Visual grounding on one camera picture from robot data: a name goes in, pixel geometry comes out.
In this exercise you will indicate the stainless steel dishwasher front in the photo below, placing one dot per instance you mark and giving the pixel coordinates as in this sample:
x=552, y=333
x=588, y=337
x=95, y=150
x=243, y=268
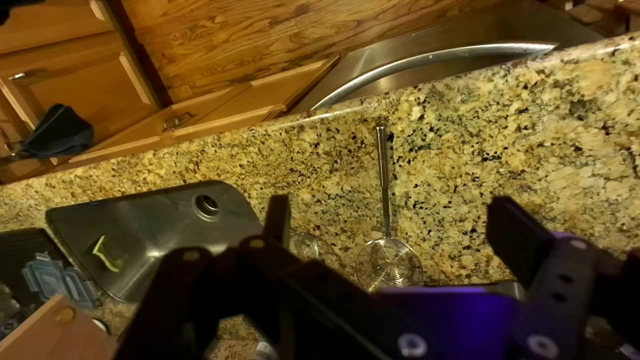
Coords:
x=432, y=57

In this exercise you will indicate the dark dish drying mat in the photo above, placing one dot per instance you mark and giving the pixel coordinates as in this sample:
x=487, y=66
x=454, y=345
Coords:
x=33, y=281

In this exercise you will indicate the wooden base cabinets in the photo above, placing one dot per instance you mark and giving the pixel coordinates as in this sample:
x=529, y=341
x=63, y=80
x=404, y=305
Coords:
x=87, y=73

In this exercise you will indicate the black hanging towel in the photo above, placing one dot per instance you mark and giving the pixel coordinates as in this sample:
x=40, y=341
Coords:
x=56, y=131

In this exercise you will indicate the clear wine glass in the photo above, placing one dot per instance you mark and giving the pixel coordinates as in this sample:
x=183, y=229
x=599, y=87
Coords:
x=387, y=247

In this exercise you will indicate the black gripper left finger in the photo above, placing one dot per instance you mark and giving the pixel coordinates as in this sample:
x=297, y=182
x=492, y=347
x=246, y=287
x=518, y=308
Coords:
x=253, y=301

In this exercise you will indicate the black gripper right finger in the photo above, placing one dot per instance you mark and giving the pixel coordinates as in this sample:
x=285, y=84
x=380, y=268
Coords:
x=567, y=287

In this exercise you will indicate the stainless steel sink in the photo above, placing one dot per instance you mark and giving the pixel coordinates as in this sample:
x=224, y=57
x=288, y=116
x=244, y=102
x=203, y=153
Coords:
x=153, y=233

